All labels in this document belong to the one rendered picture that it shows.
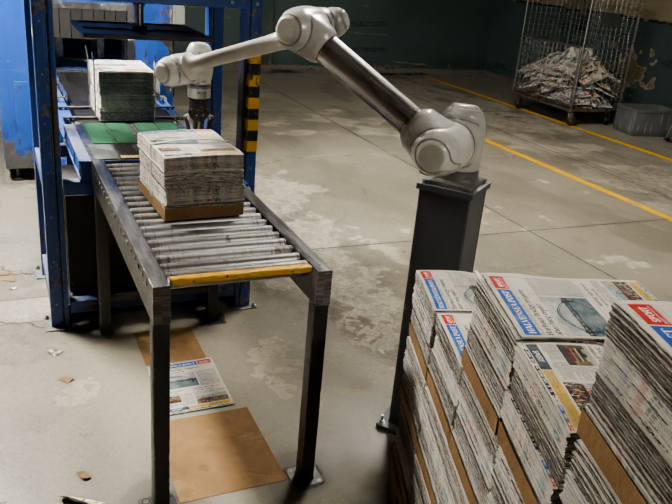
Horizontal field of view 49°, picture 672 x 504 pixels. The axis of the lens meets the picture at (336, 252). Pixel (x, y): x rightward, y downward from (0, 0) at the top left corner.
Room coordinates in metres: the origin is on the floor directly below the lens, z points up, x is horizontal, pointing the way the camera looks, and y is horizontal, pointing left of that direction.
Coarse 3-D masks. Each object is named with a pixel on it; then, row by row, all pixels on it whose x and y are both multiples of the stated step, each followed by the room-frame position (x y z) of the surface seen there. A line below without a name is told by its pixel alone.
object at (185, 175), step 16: (208, 144) 2.59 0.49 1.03; (224, 144) 2.61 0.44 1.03; (160, 160) 2.40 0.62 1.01; (176, 160) 2.39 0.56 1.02; (192, 160) 2.41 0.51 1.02; (208, 160) 2.44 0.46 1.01; (224, 160) 2.47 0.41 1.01; (240, 160) 2.49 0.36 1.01; (160, 176) 2.41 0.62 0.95; (176, 176) 2.38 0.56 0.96; (192, 176) 2.41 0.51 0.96; (208, 176) 2.43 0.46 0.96; (224, 176) 2.46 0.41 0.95; (240, 176) 2.49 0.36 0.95; (160, 192) 2.42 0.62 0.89; (176, 192) 2.38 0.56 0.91; (192, 192) 2.41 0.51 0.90; (208, 192) 2.44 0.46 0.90; (224, 192) 2.46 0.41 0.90; (240, 192) 2.49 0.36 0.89
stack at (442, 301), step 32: (416, 288) 2.06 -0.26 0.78; (448, 288) 1.96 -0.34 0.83; (416, 320) 2.01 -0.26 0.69; (448, 320) 1.75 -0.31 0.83; (448, 352) 1.64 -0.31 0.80; (416, 384) 1.89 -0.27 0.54; (448, 384) 1.61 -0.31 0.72; (416, 416) 1.85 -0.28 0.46; (448, 416) 1.55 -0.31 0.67; (480, 416) 1.35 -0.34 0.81; (448, 448) 1.52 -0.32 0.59; (480, 448) 1.31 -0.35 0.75; (416, 480) 1.76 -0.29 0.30; (448, 480) 1.46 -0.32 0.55; (480, 480) 1.28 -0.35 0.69; (512, 480) 1.13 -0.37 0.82
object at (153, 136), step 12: (144, 132) 2.69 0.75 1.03; (156, 132) 2.70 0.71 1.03; (168, 132) 2.71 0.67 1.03; (180, 132) 2.72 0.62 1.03; (192, 132) 2.73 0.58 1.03; (204, 132) 2.75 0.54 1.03; (144, 144) 2.59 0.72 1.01; (144, 156) 2.61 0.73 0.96; (144, 168) 2.63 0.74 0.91; (144, 180) 2.62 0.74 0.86
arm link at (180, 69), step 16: (224, 48) 2.70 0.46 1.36; (240, 48) 2.70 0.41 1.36; (256, 48) 2.71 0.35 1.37; (272, 48) 2.72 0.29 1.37; (160, 64) 2.66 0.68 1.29; (176, 64) 2.68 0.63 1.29; (192, 64) 2.68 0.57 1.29; (208, 64) 2.68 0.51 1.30; (160, 80) 2.66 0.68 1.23; (176, 80) 2.67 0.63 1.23; (192, 80) 2.71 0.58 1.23
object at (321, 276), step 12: (252, 192) 2.79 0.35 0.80; (252, 204) 2.65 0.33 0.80; (264, 204) 2.66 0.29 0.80; (264, 216) 2.52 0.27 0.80; (276, 216) 2.53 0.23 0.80; (276, 228) 2.41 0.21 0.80; (288, 228) 2.42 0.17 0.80; (288, 240) 2.30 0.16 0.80; (300, 240) 2.31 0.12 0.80; (300, 252) 2.20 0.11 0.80; (312, 252) 2.21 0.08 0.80; (312, 264) 2.11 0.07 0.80; (324, 264) 2.12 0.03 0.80; (300, 276) 2.18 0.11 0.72; (312, 276) 2.10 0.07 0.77; (324, 276) 2.07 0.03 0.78; (300, 288) 2.18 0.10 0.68; (312, 288) 2.09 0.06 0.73; (324, 288) 2.08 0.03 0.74; (312, 300) 2.09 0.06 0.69; (324, 300) 2.08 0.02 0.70
